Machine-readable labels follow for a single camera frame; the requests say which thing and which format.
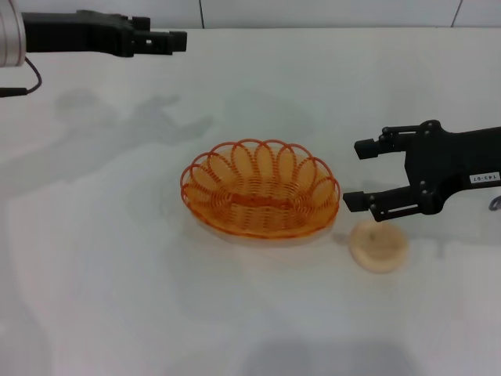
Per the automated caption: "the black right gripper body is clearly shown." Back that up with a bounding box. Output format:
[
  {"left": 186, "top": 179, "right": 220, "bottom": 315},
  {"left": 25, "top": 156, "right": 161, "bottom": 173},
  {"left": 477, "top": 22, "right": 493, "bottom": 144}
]
[{"left": 404, "top": 119, "right": 501, "bottom": 217}]

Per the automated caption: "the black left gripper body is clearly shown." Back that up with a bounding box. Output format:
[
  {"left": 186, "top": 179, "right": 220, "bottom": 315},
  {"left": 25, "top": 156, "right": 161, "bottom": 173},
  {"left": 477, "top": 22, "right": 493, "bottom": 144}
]
[{"left": 21, "top": 9, "right": 135, "bottom": 60}]

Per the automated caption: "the round beige bun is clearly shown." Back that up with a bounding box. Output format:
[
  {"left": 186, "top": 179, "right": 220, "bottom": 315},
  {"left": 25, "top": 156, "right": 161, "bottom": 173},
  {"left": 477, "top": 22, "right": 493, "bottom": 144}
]
[{"left": 348, "top": 219, "right": 410, "bottom": 275}]

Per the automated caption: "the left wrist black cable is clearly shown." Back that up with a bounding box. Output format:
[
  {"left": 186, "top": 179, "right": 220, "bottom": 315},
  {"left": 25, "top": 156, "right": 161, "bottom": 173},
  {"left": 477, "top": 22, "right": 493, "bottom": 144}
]
[{"left": 0, "top": 56, "right": 43, "bottom": 99}]

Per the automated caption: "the orange wire basket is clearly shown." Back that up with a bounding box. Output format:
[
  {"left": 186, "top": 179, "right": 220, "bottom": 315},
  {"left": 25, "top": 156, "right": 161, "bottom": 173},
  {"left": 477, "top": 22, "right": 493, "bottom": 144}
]
[{"left": 179, "top": 137, "right": 341, "bottom": 241}]

